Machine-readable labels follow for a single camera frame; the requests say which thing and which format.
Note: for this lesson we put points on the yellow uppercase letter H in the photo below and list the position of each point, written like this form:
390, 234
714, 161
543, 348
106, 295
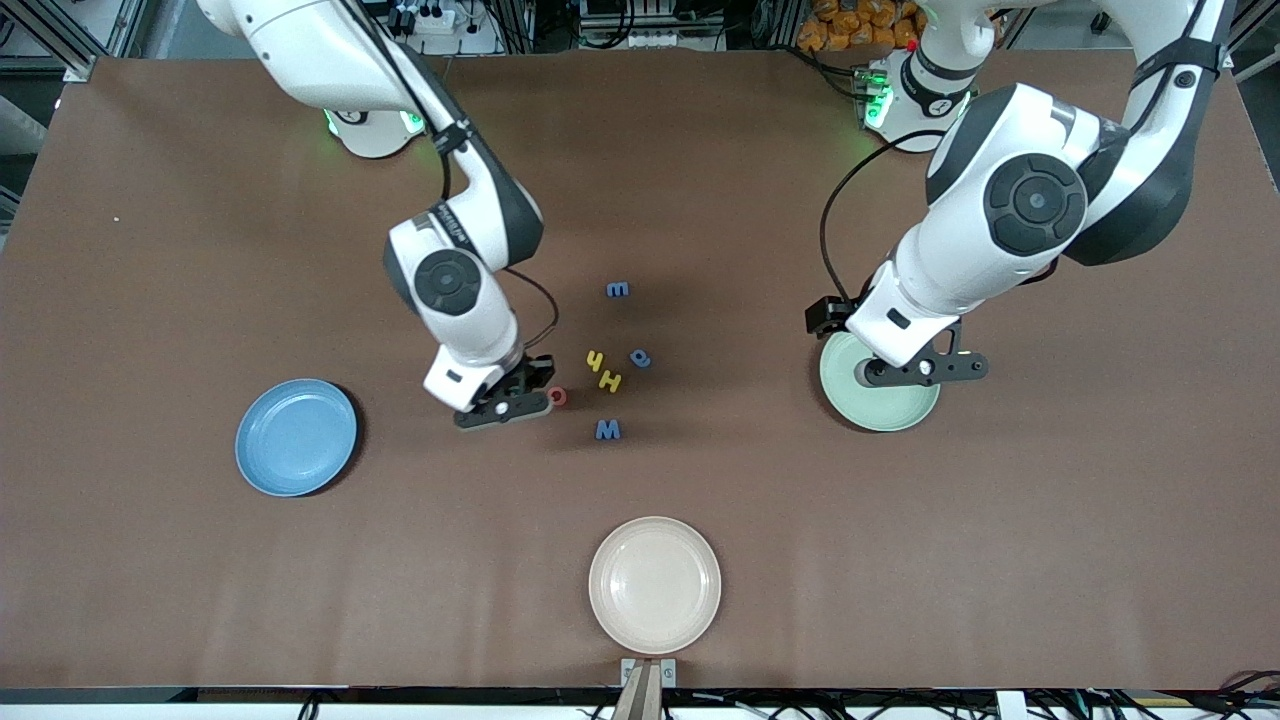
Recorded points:
610, 381

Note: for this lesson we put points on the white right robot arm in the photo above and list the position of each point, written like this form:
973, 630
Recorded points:
447, 282

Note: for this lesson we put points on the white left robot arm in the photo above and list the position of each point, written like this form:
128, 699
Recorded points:
1035, 200

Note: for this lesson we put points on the green plate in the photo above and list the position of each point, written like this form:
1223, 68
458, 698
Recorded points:
900, 405

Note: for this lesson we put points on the yellow lowercase letter h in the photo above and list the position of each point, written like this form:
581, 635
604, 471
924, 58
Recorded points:
596, 360

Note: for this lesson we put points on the blue uppercase letter W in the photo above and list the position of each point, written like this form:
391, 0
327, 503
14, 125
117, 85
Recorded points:
608, 431

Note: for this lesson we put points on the blue lowercase letter a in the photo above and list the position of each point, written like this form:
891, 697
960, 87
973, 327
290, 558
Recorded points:
643, 358

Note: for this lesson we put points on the blue plate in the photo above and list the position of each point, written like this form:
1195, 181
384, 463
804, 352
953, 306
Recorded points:
295, 437

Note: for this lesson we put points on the cream plate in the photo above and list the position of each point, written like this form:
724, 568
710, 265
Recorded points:
655, 585

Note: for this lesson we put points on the orange snack bag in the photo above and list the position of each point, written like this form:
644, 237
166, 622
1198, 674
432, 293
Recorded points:
850, 22

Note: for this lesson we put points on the white power strip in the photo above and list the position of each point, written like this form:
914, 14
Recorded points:
435, 18

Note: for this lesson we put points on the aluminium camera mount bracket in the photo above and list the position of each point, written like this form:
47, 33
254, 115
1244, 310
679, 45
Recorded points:
648, 690

